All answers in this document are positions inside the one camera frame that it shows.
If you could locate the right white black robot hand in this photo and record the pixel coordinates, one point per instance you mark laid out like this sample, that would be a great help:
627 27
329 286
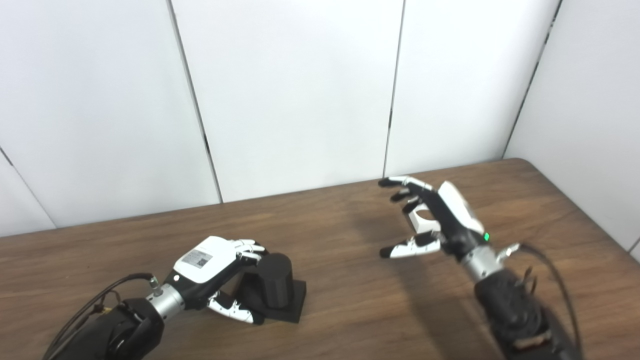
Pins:
457 215

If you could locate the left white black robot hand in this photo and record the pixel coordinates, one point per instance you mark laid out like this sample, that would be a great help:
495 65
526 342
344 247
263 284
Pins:
205 260

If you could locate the white square piece with hole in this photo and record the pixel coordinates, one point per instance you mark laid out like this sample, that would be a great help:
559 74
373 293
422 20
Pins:
416 224

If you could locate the black peg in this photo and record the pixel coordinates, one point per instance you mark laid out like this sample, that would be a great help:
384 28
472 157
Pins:
277 285

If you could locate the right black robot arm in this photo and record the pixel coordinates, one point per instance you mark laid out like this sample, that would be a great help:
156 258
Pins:
515 310

